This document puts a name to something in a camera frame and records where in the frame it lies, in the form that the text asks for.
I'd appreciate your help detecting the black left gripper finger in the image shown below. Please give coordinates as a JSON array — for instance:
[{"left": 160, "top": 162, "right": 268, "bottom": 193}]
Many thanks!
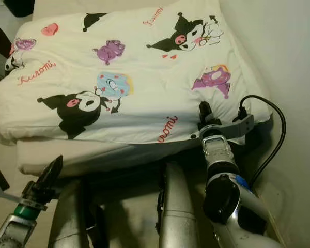
[
  {"left": 39, "top": 154, "right": 60, "bottom": 188},
  {"left": 45, "top": 154, "right": 64, "bottom": 191}
]

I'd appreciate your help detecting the cream Kuromi print quilt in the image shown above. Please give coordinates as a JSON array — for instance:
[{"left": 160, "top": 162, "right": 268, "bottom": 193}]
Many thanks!
[{"left": 0, "top": 0, "right": 274, "bottom": 145}]

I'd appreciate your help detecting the silver robot left leg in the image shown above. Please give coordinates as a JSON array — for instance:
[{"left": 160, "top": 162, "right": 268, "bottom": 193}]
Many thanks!
[{"left": 46, "top": 178, "right": 92, "bottom": 248}]

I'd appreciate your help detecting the person bare leg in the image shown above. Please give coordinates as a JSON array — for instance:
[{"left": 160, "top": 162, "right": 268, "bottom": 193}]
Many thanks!
[{"left": 0, "top": 18, "right": 14, "bottom": 58}]

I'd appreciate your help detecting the blue round bin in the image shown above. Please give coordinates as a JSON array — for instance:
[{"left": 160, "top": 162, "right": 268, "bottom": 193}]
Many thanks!
[{"left": 3, "top": 0, "right": 36, "bottom": 18}]

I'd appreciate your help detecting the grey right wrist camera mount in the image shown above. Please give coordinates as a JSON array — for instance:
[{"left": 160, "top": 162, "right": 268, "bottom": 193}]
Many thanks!
[{"left": 196, "top": 115, "right": 255, "bottom": 140}]

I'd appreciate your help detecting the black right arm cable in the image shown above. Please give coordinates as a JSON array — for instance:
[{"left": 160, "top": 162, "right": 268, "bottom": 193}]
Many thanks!
[{"left": 239, "top": 94, "right": 287, "bottom": 189}]

